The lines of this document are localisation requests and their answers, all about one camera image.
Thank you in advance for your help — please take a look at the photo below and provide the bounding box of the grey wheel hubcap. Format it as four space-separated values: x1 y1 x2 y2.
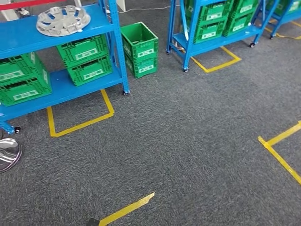
36 5 91 37

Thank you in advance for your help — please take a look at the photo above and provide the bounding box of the white floor cable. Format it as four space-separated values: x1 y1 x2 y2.
118 4 181 14

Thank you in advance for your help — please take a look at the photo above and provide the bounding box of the red barrier belt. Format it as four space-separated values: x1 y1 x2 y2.
0 0 66 11

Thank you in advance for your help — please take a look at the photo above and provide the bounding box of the chrome stanchion post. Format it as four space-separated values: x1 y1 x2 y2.
0 138 23 174

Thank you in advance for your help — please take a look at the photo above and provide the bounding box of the blue metal shelf rack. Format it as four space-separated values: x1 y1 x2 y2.
0 0 131 135
165 0 281 73
259 0 301 40

